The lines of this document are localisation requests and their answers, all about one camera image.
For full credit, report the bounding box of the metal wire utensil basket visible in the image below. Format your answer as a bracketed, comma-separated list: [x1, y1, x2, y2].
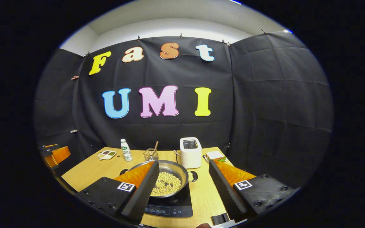
[143, 149, 159, 162]

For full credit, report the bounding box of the sandwich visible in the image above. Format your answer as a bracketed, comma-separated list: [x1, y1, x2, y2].
[204, 151, 227, 163]

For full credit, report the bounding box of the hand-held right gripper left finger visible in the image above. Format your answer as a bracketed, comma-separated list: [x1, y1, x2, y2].
[76, 160, 160, 224]

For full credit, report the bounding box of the white divided bean dish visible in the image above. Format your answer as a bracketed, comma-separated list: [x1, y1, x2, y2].
[97, 150, 118, 161]

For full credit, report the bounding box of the white drink bottle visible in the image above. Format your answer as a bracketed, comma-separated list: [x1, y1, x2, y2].
[120, 139, 133, 162]

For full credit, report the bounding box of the black induction cooktop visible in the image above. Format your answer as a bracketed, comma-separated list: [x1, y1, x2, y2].
[143, 182, 194, 218]

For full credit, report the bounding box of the white toaster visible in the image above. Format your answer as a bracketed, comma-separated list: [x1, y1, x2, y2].
[180, 137, 202, 169]

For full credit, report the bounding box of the black backdrop cloth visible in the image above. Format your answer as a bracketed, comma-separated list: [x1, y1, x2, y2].
[34, 31, 334, 190]

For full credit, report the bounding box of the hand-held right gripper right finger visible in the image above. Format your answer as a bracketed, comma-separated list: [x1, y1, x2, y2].
[208, 159, 296, 223]

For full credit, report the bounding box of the pile of yellow soybeans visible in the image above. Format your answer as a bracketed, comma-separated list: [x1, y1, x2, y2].
[150, 172, 183, 197]

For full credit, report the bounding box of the stainless steel pot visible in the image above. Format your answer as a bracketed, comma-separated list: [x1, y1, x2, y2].
[119, 160, 199, 199]

